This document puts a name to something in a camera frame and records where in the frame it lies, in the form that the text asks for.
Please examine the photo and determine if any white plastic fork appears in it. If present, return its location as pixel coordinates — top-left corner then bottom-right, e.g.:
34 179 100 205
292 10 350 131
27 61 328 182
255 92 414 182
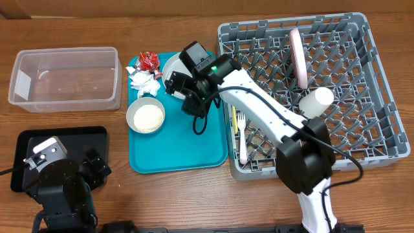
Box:
237 112 248 165

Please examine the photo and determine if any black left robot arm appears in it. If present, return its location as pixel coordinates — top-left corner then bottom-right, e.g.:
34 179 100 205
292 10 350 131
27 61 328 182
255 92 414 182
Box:
24 136 111 232

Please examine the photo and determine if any small red sauce packet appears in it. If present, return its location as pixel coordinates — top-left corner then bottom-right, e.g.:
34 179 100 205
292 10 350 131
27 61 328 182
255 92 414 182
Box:
153 69 163 80

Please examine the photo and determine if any pink round plate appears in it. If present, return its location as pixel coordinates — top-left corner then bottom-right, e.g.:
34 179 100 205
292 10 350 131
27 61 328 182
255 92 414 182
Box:
290 28 308 89

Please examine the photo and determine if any black tray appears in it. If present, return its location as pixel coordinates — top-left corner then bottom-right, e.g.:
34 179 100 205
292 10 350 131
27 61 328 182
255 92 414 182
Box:
10 126 108 193

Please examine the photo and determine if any white round plate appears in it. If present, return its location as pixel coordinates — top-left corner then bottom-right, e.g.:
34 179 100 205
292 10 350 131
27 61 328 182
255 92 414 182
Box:
162 52 192 87

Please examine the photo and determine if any red crumpled snack wrapper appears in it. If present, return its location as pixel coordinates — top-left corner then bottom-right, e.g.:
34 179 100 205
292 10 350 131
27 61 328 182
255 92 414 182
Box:
135 52 160 72

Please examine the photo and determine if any teal plastic tray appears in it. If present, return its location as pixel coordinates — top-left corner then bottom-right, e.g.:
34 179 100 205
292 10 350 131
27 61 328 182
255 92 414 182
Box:
127 50 229 175

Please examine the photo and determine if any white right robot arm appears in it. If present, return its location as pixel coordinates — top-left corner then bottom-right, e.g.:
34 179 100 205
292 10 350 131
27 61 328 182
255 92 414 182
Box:
165 52 337 232

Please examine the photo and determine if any clear plastic bin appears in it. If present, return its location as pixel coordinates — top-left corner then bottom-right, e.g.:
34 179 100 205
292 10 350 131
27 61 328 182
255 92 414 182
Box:
8 47 122 113

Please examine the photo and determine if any white plastic cup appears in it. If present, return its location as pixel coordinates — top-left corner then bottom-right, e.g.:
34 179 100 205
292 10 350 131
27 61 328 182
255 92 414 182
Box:
299 87 334 118

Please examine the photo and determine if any yellow plastic spoon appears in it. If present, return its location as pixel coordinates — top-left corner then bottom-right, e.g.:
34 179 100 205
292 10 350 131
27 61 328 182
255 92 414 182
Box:
231 106 239 134

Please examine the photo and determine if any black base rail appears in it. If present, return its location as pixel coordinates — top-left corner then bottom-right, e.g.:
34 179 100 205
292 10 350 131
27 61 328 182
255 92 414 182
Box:
96 220 366 233

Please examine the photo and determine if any grey bowl of rice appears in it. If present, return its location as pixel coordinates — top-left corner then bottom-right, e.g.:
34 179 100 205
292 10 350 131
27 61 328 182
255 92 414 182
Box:
126 97 166 134

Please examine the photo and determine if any white crumpled napkin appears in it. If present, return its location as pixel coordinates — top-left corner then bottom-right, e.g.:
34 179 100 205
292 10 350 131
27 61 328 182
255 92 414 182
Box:
126 67 160 98

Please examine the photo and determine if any grey dishwasher rack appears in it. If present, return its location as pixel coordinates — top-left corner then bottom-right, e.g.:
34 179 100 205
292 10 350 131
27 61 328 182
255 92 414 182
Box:
217 12 411 171

